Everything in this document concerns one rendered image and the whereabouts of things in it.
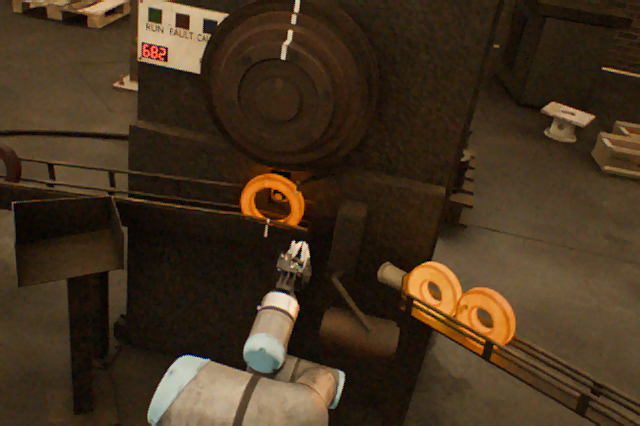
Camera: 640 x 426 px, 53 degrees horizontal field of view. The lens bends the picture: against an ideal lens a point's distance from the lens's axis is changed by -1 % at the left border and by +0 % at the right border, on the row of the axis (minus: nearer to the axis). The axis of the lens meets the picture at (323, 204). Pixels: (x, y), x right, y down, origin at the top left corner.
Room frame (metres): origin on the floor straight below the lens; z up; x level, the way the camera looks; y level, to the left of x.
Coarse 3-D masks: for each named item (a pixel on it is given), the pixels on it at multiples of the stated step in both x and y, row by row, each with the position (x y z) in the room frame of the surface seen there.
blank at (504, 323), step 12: (480, 288) 1.34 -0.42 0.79; (468, 300) 1.33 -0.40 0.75; (480, 300) 1.31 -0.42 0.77; (492, 300) 1.29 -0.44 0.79; (504, 300) 1.30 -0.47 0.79; (456, 312) 1.34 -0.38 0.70; (468, 312) 1.32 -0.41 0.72; (492, 312) 1.28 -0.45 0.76; (504, 312) 1.27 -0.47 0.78; (468, 324) 1.32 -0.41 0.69; (480, 324) 1.32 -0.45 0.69; (504, 324) 1.26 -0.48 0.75; (492, 336) 1.27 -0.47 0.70; (504, 336) 1.25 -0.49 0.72
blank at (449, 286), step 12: (432, 264) 1.42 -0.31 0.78; (420, 276) 1.43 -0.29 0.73; (432, 276) 1.40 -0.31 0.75; (444, 276) 1.38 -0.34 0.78; (420, 288) 1.42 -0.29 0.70; (444, 288) 1.38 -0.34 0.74; (456, 288) 1.37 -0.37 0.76; (432, 300) 1.41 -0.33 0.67; (444, 300) 1.37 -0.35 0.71; (456, 300) 1.35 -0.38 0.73; (420, 312) 1.41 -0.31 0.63
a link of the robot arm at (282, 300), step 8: (264, 296) 1.24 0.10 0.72; (272, 296) 1.22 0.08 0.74; (280, 296) 1.22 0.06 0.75; (288, 296) 1.22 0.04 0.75; (264, 304) 1.20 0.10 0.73; (272, 304) 1.19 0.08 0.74; (280, 304) 1.20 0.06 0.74; (288, 304) 1.21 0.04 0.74; (296, 304) 1.22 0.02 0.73; (296, 312) 1.21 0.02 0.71
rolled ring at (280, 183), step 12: (252, 180) 1.63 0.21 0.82; (264, 180) 1.62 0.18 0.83; (276, 180) 1.62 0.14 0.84; (288, 180) 1.64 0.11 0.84; (252, 192) 1.62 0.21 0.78; (288, 192) 1.61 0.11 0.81; (300, 192) 1.64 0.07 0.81; (252, 204) 1.64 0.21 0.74; (300, 204) 1.61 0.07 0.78; (288, 216) 1.63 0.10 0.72; (300, 216) 1.61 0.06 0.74; (288, 228) 1.61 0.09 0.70
